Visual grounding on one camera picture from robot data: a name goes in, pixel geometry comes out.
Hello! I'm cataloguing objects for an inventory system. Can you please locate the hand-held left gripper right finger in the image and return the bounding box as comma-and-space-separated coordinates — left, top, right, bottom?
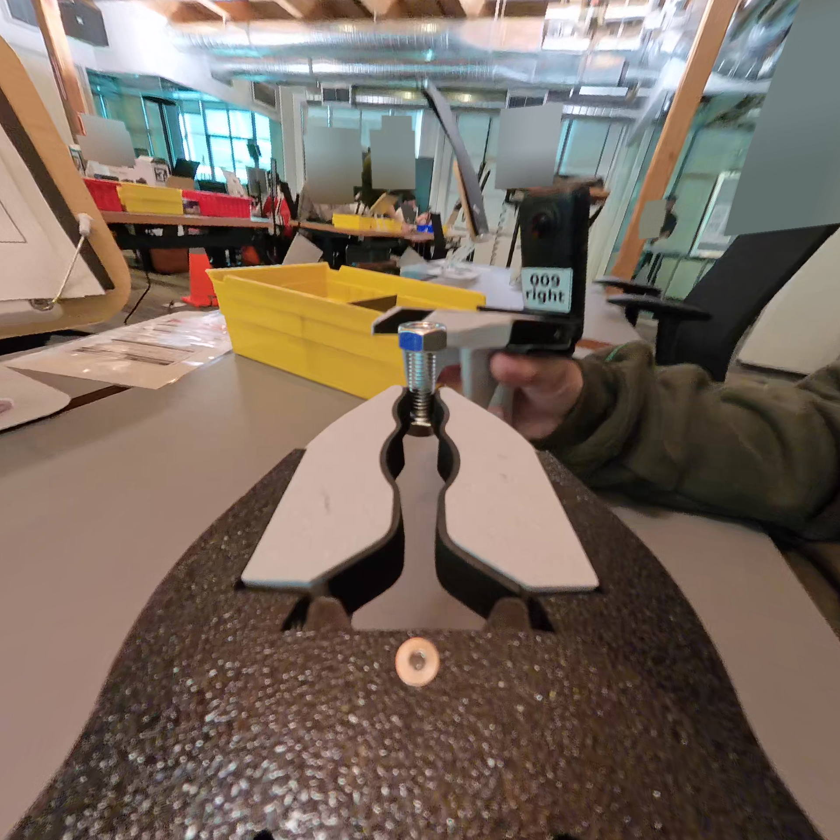
433, 387, 601, 619

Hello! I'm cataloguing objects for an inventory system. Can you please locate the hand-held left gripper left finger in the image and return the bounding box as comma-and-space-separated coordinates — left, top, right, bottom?
239, 385, 405, 615

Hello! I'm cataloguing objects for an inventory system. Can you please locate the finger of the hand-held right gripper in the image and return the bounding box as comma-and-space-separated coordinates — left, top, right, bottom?
371, 305, 487, 337
420, 310, 526, 424

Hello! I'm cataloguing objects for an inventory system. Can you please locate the silver hex nut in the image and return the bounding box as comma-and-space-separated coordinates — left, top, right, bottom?
398, 322, 448, 353

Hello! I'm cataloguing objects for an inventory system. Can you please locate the silver hex bolt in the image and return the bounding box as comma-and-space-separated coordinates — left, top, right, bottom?
406, 351, 435, 437

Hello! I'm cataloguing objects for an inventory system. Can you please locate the yellow plastic bin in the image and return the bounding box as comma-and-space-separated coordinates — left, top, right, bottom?
206, 262, 488, 400

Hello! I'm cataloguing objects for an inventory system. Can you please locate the person's right forearm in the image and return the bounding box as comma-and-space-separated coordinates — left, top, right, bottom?
538, 341, 840, 542

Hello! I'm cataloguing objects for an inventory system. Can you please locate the grey desk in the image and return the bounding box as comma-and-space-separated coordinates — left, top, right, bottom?
0, 259, 840, 840

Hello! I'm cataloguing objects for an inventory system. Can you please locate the person's right hand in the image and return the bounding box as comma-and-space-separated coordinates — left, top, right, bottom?
438, 351, 586, 442

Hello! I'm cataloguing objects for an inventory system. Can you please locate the low yellow parts bin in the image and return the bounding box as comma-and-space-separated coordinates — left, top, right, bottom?
331, 213, 404, 234

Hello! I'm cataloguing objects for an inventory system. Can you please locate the black-backed document stand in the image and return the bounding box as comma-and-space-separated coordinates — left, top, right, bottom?
423, 82, 500, 283

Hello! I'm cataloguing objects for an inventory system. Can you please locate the orange traffic cone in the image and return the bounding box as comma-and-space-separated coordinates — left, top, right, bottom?
182, 248, 219, 308

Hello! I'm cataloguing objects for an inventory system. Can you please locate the long red storage bin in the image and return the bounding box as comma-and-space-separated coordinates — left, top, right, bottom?
180, 190, 253, 219

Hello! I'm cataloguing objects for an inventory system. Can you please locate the black office chair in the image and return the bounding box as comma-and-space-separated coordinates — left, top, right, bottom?
594, 223, 840, 385

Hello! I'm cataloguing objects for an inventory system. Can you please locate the long wooden work table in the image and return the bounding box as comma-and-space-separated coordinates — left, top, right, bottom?
98, 210, 277, 263

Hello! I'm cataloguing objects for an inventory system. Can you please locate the laminated printed sheet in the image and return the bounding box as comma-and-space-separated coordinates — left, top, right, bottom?
3, 310, 234, 391

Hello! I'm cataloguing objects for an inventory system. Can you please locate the small yellow storage bin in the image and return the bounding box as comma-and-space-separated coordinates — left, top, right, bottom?
118, 182, 185, 215

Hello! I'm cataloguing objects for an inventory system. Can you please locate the person's dark olive clothing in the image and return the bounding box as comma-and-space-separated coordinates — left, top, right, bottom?
784, 525, 840, 641

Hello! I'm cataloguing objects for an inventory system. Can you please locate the white stand base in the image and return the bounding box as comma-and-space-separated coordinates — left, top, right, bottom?
0, 364, 72, 433

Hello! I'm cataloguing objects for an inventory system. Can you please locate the wooden document holder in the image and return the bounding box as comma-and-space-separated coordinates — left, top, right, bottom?
0, 36, 132, 341

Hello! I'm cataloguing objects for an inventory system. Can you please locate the wooden post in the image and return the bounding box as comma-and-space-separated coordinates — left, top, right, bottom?
610, 0, 742, 280

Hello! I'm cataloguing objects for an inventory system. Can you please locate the white elastic cord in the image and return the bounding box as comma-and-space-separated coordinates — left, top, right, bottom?
33, 213, 94, 311

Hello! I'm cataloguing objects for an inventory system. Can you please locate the black wall speaker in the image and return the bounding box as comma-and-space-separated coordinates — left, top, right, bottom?
58, 0, 110, 48

